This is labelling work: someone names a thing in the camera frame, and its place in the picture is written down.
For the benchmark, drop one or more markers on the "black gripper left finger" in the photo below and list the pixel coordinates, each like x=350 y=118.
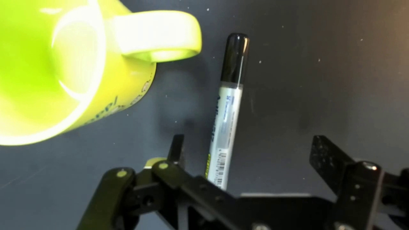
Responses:
x=164 y=187

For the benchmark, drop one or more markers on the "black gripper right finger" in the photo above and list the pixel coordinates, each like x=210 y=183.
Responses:
x=362 y=188

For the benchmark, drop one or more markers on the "black grey marker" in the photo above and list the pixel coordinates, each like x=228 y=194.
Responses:
x=228 y=109

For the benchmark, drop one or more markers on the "yellow mug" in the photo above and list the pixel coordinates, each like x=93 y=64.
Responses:
x=70 y=63

